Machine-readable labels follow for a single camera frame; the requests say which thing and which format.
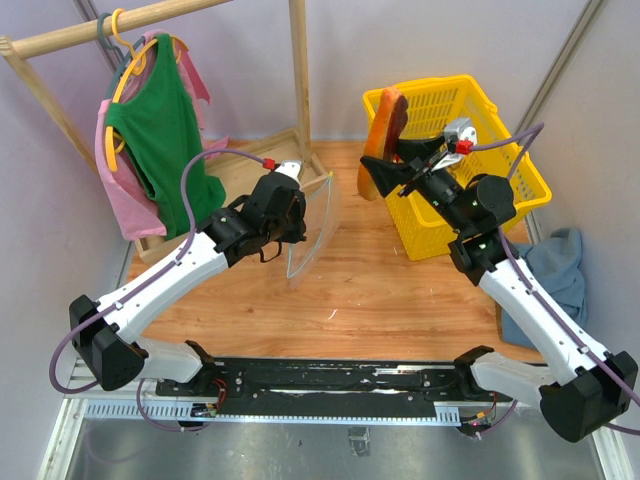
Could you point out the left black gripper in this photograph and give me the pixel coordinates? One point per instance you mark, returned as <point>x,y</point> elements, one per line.
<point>297,234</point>

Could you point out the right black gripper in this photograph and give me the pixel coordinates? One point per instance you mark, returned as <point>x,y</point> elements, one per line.
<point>389,174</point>

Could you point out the toy steak slice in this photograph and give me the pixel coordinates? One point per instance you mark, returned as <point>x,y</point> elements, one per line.
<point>388,123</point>

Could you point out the clear zip top bag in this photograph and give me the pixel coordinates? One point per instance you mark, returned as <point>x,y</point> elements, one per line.
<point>322,218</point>

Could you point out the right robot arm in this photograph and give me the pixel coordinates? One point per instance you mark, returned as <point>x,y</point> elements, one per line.
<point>583,386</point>

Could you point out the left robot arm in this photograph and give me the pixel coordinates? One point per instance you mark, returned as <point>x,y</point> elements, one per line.
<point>108,332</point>

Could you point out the green tank top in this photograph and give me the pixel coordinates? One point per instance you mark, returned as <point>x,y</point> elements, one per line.
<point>161,135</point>

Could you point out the yellow plastic basket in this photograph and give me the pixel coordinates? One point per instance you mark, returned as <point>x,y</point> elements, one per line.
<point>432,104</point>

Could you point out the pink shirt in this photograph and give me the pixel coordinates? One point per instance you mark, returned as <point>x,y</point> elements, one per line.
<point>136,214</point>

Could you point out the blue cloth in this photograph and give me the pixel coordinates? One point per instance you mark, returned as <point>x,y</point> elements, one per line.
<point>555,263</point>

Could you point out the dark green hanger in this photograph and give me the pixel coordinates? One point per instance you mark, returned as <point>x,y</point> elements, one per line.
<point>116,58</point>

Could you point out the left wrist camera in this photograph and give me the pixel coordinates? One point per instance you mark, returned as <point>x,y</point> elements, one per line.
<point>290,168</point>

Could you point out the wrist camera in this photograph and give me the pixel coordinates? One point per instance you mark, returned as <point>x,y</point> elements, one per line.
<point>290,168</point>
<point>460,136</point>

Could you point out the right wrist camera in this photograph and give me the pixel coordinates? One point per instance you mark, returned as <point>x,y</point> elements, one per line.
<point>460,136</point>

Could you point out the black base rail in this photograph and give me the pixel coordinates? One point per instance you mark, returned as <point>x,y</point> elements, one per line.
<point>335,391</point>

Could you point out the aluminium frame post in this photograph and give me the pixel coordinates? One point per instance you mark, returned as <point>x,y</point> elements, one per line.
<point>577,34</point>

